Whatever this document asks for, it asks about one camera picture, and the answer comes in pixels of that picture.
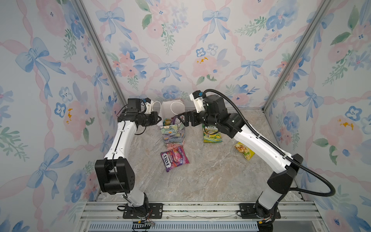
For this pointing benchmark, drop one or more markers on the purple snack packet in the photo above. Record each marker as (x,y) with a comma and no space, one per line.
(176,120)

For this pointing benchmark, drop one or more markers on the purple Fox's candy bag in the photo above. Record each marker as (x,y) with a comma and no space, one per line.
(174,158)

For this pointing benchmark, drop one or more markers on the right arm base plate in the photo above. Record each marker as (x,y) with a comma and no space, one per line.
(256,211)

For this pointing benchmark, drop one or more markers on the floral paper bag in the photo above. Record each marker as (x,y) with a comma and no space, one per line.
(173,136)

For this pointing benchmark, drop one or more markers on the green Fox's candy bag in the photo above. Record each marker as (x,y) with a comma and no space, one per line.
(211,134)

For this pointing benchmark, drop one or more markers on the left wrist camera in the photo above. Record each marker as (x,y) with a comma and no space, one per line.
(136,105)

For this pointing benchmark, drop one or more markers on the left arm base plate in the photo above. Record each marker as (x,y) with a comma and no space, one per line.
(150,210)

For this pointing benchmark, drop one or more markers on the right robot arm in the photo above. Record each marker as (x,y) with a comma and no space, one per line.
(284,170)

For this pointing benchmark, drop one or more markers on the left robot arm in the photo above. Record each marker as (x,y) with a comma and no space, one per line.
(114,173)

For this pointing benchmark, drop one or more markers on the orange Fox's candy bag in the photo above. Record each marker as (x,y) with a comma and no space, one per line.
(168,122)

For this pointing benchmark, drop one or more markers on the yellow snack packet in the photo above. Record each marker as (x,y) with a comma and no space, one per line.
(247,153)

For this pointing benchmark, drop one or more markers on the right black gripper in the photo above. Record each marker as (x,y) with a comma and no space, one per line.
(193,115)

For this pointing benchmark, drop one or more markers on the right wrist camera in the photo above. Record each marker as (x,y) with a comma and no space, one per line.
(197,98)

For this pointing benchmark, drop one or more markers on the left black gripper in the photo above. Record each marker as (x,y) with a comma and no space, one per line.
(154,115)

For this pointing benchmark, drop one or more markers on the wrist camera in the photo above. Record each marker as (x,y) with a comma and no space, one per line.
(197,98)
(136,105)

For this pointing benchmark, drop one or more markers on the aluminium rail frame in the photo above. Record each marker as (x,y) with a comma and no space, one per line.
(200,217)

